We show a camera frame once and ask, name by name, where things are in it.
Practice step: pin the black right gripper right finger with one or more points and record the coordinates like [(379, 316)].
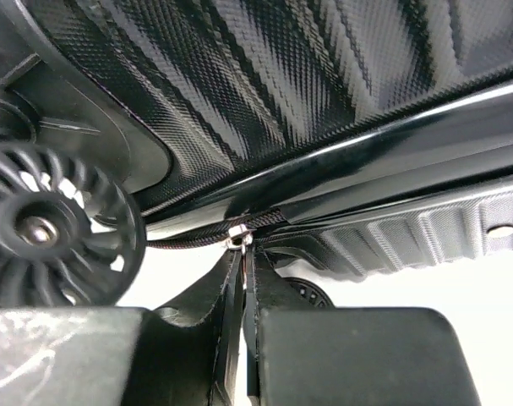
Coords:
[(265, 290)]

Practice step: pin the black hard-shell suitcase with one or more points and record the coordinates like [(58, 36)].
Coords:
[(359, 137)]

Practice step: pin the silver zipper pull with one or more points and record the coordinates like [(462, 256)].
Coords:
[(238, 242)]

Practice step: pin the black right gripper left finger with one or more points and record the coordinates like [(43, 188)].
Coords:
[(206, 321)]

